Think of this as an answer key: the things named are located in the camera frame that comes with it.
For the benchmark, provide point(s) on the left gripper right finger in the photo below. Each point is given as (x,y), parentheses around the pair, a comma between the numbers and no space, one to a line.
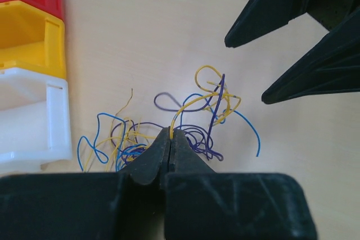
(203,204)

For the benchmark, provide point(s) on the yellow plastic bin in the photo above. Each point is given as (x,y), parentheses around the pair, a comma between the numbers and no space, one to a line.
(32,39)

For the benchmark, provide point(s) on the white plastic bin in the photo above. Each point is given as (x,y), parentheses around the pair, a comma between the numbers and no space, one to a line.
(35,120)

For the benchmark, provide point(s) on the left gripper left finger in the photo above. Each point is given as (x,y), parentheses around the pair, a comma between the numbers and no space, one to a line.
(61,206)

